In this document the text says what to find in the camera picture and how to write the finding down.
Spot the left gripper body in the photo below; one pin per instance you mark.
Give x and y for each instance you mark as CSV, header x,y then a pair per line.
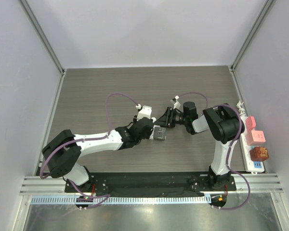
x,y
147,136

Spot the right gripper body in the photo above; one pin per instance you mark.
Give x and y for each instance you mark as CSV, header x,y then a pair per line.
x,y
170,117

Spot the black plug cube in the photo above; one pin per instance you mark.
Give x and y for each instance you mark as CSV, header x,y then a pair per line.
x,y
159,133

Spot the white power strip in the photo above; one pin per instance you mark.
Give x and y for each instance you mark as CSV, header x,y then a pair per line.
x,y
253,167

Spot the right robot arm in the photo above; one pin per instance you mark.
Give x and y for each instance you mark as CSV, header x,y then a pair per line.
x,y
225,125

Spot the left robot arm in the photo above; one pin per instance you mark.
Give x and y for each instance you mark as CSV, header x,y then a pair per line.
x,y
62,153

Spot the red plug cube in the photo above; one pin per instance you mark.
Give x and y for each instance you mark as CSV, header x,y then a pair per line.
x,y
250,123

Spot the pink plug cube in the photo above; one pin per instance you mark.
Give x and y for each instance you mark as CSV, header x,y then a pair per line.
x,y
255,137

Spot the brown orange plug cube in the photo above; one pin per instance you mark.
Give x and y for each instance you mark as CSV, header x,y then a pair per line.
x,y
259,154

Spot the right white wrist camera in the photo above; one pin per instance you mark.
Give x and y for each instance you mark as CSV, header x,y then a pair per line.
x,y
175,103

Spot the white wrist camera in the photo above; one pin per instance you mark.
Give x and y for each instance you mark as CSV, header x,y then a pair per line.
x,y
144,112
175,103

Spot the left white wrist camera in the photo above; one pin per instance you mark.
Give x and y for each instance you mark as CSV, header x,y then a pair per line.
x,y
144,112

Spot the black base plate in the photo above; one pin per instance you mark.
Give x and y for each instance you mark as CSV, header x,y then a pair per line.
x,y
156,184

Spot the white slotted cable duct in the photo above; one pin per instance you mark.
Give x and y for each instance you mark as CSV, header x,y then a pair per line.
x,y
74,200

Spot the left aluminium corner post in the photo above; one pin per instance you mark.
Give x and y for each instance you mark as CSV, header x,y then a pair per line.
x,y
37,27

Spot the aluminium corner post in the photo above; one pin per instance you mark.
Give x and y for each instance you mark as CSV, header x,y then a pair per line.
x,y
37,27
252,33

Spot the aluminium front rail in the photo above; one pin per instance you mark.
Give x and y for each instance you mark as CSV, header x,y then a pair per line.
x,y
33,185

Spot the right aluminium corner post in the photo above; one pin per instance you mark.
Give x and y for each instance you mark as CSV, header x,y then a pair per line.
x,y
252,33

